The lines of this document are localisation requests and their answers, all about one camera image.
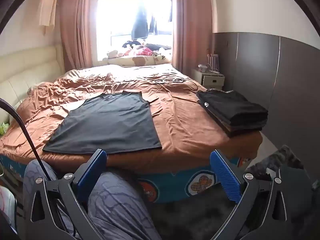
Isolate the cream nightstand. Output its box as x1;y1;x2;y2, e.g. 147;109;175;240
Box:
191;69;225;92

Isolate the black tank top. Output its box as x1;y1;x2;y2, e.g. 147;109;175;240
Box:
42;91;162;155

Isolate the beige hanging cloth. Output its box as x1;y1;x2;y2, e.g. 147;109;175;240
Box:
37;0;59;34

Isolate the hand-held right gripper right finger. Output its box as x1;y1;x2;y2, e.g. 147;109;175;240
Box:
209;149;295;240

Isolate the blue printed bed skirt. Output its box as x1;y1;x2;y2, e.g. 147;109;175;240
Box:
0;154;250;204

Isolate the dark hanging garment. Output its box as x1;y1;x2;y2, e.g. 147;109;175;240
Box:
149;15;158;35

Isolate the striped bag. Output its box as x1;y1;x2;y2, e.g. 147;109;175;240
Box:
206;54;220;72

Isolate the black braided cable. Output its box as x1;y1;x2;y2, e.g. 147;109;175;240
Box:
0;97;50;180

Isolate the bed with brown sheet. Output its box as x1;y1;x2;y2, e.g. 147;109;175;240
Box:
0;64;263;174

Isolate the cream padded headboard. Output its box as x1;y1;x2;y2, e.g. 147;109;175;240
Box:
0;44;65;135

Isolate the window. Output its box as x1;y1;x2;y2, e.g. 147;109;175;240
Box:
96;0;173;62

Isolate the pink curtain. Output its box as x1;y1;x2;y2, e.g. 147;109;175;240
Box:
172;0;217;74
59;0;102;70

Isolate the person's left leg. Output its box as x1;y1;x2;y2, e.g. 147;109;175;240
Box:
24;160;83;240

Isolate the stack of dark clothes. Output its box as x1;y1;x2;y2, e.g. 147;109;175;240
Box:
196;89;269;138

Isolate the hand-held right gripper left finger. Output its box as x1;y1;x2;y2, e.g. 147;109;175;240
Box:
25;149;108;240

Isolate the dark hanging coat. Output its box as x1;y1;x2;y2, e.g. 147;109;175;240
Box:
131;0;150;39

